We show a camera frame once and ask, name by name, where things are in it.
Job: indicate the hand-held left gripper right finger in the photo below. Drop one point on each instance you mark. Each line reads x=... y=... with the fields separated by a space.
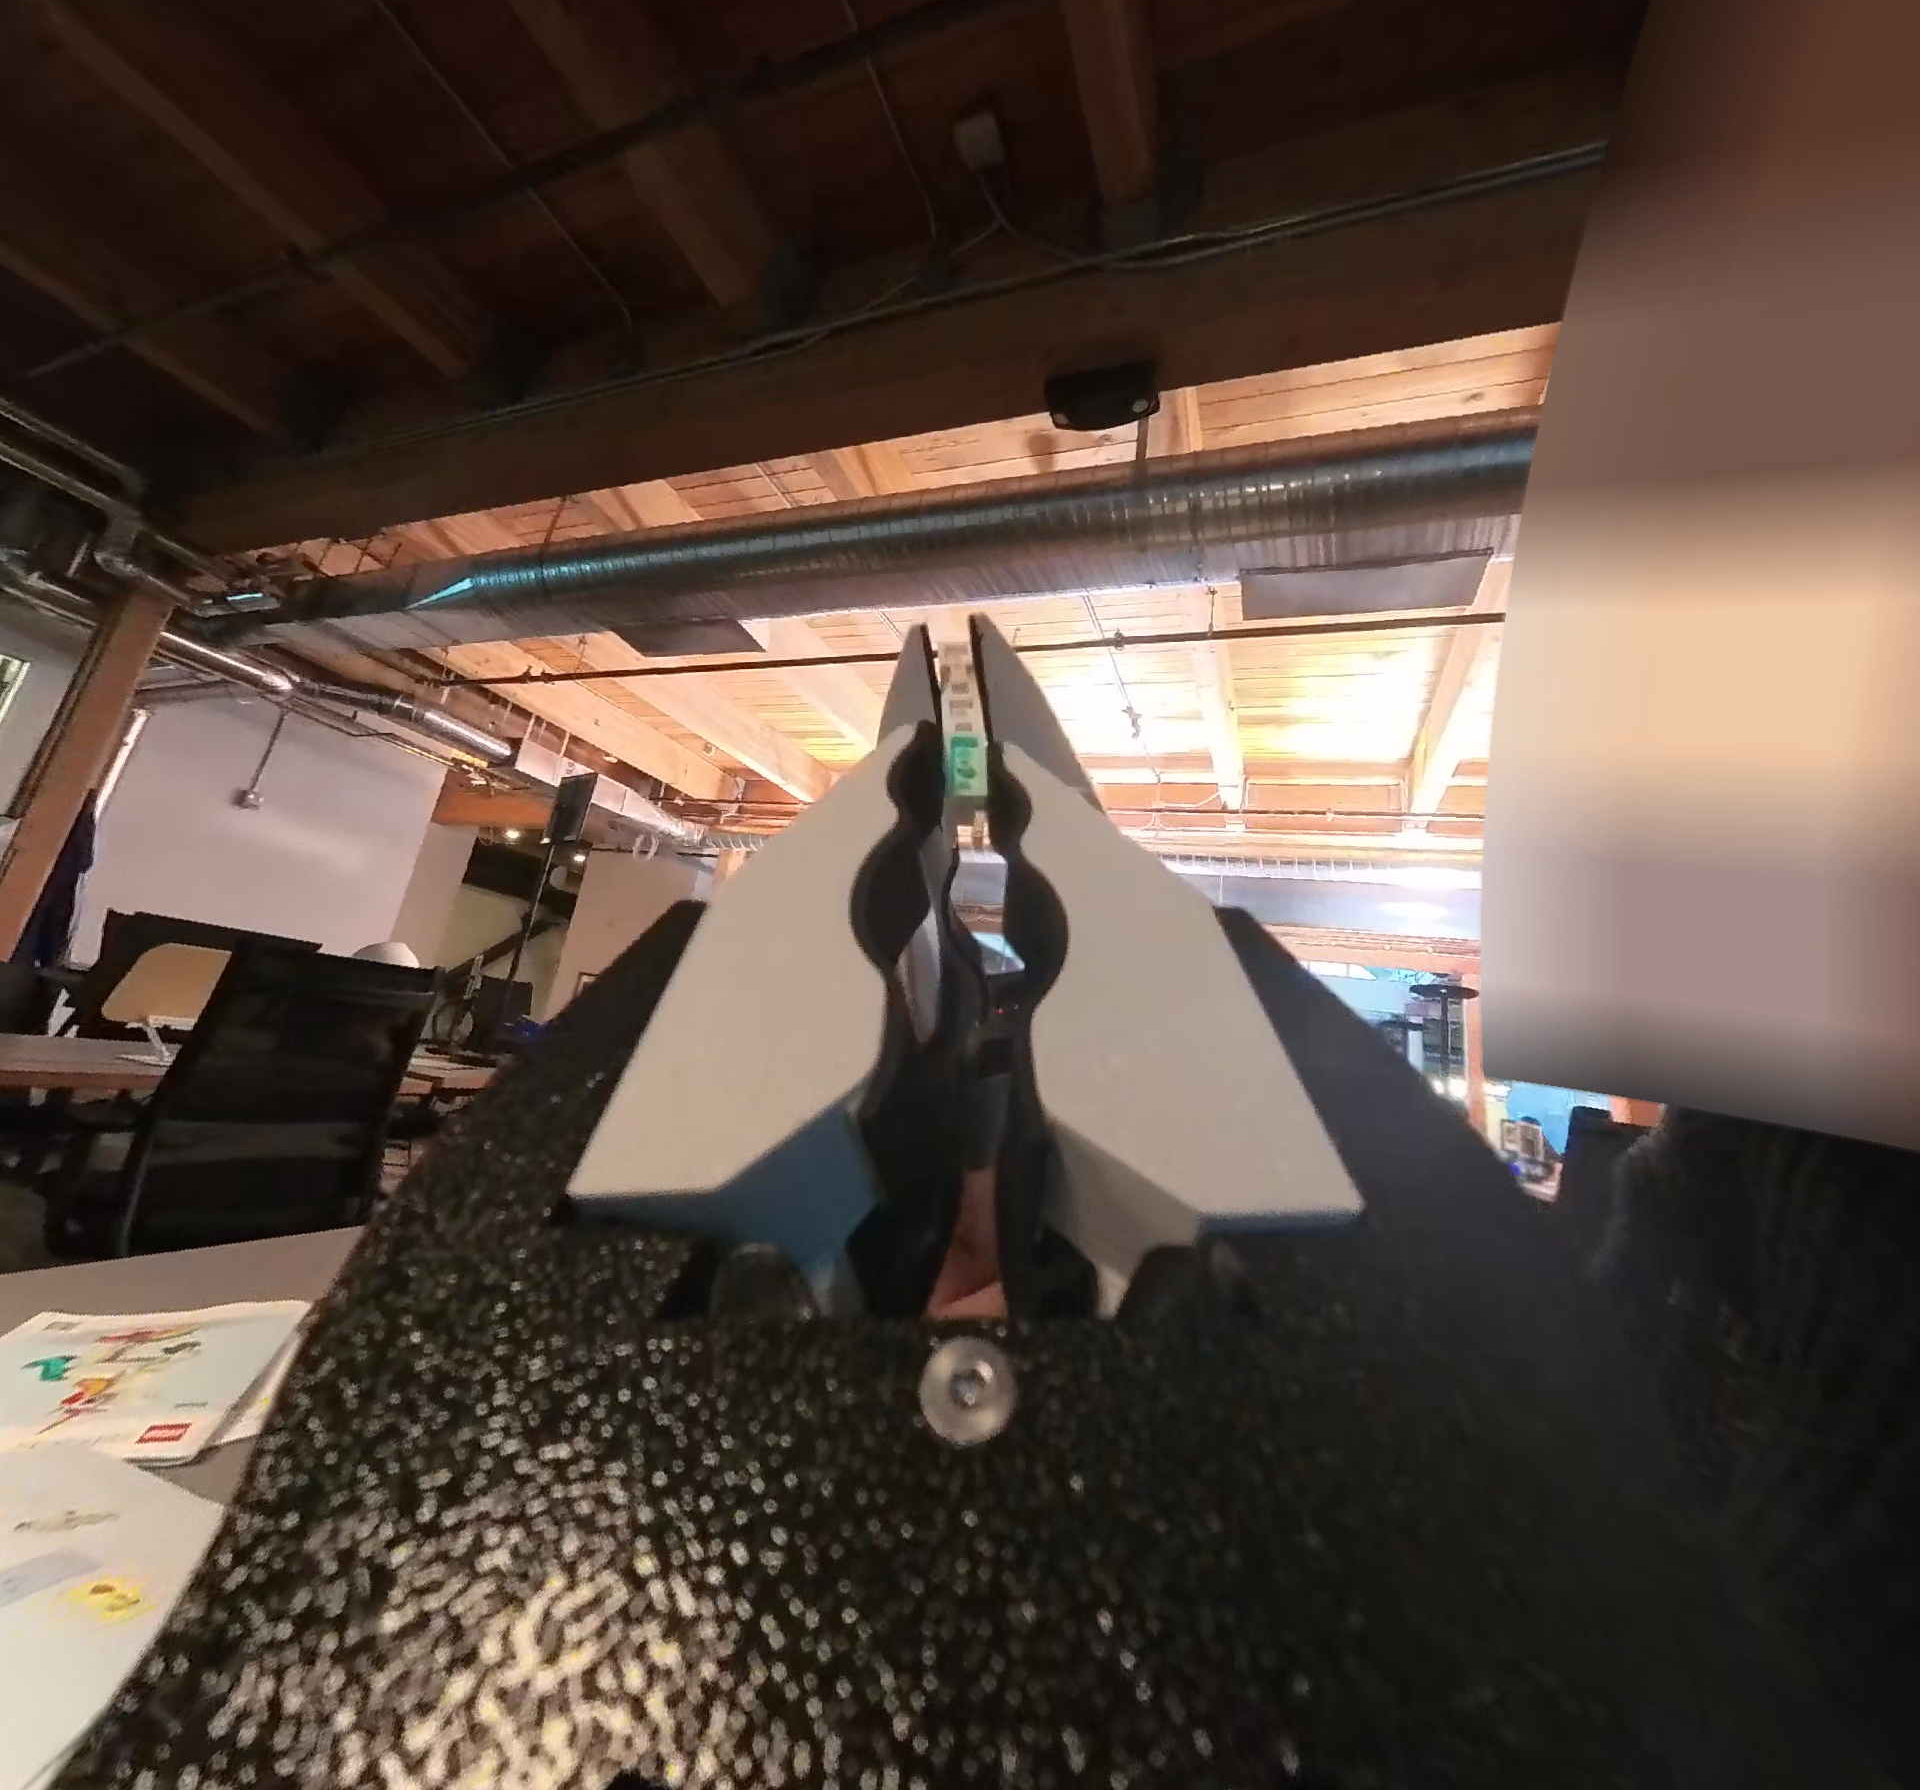
x=1169 y=1071

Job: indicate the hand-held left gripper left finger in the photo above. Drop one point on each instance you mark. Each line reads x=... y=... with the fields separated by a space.
x=752 y=1025

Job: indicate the green and white lego piece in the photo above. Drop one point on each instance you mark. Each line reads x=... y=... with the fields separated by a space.
x=965 y=758

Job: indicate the lego instruction booklet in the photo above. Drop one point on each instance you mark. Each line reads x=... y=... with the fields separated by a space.
x=135 y=1370

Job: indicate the black mesh office chair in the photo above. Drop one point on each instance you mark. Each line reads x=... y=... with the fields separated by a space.
x=277 y=1071

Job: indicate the bent wood board stand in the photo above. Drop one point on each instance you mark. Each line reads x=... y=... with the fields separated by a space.
x=165 y=988

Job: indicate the person's black shirt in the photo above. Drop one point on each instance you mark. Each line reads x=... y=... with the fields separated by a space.
x=1770 y=1370

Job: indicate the black ceiling device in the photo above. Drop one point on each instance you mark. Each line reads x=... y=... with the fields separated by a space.
x=1102 y=390

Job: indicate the wooden table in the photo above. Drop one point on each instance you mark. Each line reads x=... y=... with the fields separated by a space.
x=69 y=1058

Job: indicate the blue hanging jacket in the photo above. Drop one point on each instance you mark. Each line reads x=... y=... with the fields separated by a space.
x=60 y=890

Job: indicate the white paper instruction sheet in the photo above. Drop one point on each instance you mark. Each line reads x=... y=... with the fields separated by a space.
x=75 y=1594

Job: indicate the silver ventilation duct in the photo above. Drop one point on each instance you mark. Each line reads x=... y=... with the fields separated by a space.
x=930 y=539

